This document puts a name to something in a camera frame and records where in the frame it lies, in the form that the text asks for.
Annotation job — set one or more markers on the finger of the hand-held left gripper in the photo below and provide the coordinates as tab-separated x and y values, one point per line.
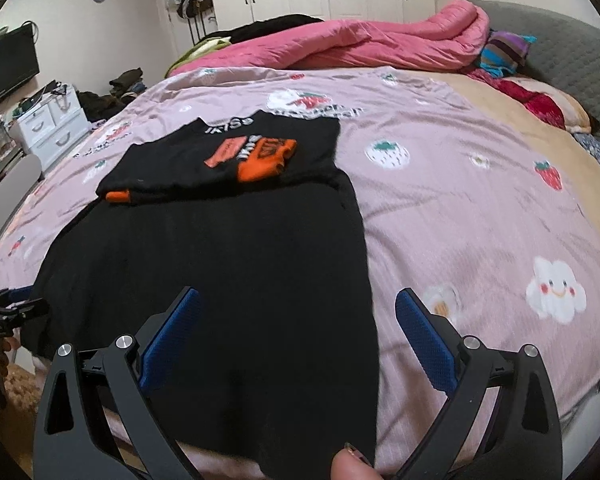
15	294
30	307

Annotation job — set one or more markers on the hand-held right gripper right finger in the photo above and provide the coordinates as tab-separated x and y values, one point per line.
425	340

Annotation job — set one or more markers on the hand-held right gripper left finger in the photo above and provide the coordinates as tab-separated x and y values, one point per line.
167	340

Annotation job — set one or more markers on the black sweater with orange cuffs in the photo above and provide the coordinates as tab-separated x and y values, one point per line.
205	285

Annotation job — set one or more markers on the pile of dark clothes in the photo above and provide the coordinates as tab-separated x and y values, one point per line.
100	102

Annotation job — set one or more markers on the person's left hand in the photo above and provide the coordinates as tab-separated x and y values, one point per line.
9	355

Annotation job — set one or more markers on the person's right hand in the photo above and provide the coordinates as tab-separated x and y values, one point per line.
352	465

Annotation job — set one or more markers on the pink strawberry printed quilt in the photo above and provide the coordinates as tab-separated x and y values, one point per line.
455	200

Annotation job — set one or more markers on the white drawer chest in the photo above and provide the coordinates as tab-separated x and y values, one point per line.
50	130

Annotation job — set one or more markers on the beige blanket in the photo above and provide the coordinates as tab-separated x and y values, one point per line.
555	160

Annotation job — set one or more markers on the black television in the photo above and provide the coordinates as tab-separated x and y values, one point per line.
7	70

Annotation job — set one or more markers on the red cloth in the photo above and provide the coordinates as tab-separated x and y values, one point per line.
540	105

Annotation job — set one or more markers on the green blanket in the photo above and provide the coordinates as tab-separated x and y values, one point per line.
200	50

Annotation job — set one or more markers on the striped pillow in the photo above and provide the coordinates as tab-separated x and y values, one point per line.
502	52

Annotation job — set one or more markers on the pink comforter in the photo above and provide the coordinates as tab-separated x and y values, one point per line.
380	45

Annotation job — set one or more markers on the white door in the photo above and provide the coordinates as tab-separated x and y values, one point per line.
180	35

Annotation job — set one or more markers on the grey quilted headboard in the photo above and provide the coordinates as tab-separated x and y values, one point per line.
565	55

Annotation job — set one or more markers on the black garment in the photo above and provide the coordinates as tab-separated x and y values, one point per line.
280	27

